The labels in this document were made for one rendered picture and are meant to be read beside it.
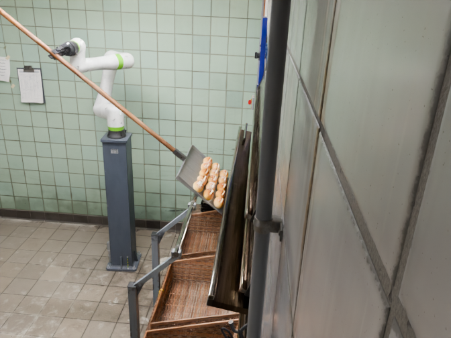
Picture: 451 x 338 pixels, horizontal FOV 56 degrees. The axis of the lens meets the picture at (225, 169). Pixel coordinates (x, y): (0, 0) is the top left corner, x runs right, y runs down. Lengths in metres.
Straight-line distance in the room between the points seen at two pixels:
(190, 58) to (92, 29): 0.88
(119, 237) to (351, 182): 3.67
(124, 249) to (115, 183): 0.63
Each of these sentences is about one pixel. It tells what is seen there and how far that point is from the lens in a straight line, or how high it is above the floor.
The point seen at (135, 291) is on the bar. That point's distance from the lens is 2.23.
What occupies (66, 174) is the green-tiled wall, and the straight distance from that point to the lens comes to 4.54.
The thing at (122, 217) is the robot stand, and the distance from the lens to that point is 3.70.
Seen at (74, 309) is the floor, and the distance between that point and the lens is 3.64.
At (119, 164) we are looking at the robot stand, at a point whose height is 0.99.
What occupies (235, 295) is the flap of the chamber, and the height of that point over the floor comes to 1.40.
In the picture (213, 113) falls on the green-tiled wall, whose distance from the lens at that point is 3.93.
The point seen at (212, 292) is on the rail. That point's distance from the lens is 1.40.
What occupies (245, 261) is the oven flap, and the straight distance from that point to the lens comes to 1.48.
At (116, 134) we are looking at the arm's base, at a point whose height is 1.23.
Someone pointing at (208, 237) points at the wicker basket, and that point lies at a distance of 3.26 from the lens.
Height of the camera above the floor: 2.32
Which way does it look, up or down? 23 degrees down
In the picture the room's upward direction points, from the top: 3 degrees clockwise
